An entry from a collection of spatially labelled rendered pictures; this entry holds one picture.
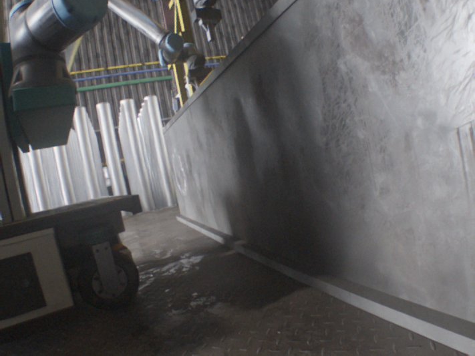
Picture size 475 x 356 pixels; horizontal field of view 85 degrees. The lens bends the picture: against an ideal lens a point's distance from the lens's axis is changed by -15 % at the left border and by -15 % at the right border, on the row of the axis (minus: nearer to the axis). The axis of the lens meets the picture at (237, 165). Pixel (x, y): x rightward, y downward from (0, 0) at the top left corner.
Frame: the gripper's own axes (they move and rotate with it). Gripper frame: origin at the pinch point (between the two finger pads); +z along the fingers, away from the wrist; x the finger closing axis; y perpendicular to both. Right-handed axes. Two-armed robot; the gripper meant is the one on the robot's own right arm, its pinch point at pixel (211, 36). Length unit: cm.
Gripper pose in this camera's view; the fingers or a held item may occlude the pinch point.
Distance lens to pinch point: 143.4
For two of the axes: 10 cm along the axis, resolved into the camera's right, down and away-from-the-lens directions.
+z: 2.1, 9.8, 0.2
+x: -8.6, 1.9, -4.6
